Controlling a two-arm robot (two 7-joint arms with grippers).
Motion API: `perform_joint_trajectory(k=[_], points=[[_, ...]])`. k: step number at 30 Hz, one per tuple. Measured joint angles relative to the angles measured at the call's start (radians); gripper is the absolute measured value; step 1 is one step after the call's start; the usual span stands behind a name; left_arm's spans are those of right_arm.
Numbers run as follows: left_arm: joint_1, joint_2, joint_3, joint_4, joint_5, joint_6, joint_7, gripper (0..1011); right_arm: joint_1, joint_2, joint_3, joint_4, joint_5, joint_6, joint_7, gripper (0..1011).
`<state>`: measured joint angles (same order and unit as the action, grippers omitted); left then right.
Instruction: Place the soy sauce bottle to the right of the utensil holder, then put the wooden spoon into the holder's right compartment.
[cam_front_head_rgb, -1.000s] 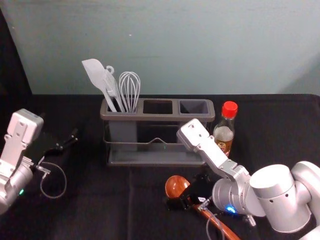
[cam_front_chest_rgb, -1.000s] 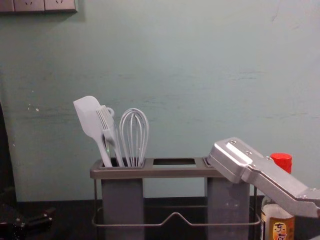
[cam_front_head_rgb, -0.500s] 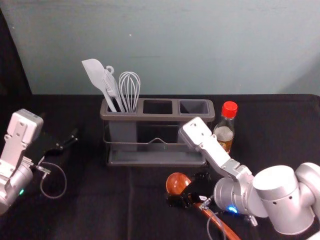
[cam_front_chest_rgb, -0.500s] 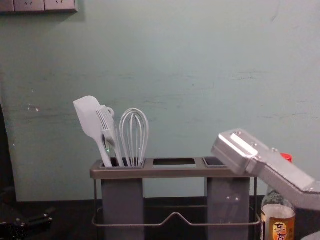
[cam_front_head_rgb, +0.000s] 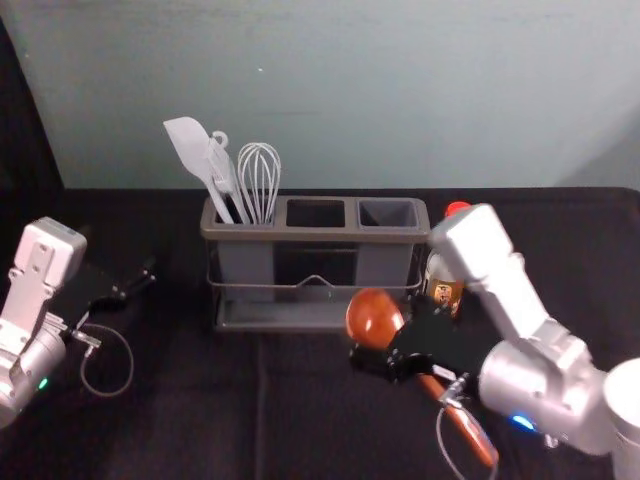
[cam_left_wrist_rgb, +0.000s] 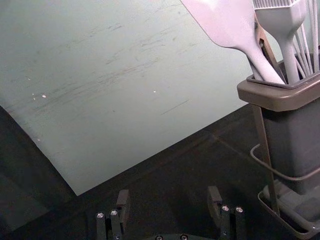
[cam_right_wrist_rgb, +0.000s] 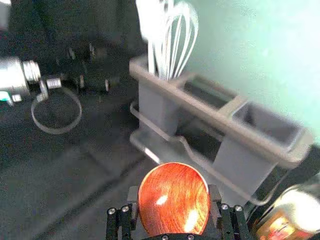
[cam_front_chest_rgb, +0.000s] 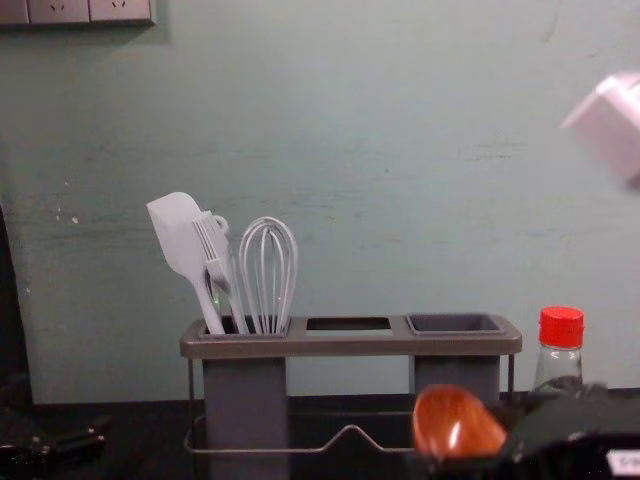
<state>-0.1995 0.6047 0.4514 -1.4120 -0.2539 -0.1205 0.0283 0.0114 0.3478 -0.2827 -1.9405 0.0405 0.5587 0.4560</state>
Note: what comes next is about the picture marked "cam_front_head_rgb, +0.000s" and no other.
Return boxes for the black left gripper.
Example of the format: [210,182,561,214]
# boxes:
[49,256,157,327]

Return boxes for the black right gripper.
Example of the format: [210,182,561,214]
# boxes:
[348,293,495,387]

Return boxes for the brown wooden spoon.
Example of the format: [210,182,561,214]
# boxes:
[345,288,501,469]

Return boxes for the brown sauce bottle red cap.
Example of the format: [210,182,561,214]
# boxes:
[422,201,472,322]

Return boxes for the grey three-compartment utensil rack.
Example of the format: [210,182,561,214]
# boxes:
[199,194,432,334]

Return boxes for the white plastic tongs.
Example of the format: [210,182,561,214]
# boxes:
[206,130,251,225]

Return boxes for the white silicone spatula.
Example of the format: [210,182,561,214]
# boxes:
[162,116,236,225]

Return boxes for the white whisk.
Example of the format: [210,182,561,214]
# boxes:
[236,142,282,225]

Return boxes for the black table cloth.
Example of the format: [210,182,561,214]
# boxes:
[0,14,640,480]

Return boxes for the thin dark left gripper cable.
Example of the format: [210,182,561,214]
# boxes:
[73,322,136,399]

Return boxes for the thin dark gripper cable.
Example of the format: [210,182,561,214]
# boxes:
[433,373,502,480]
[73,322,136,399]

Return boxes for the thin dark right gripper cable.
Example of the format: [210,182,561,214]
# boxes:
[433,373,502,480]

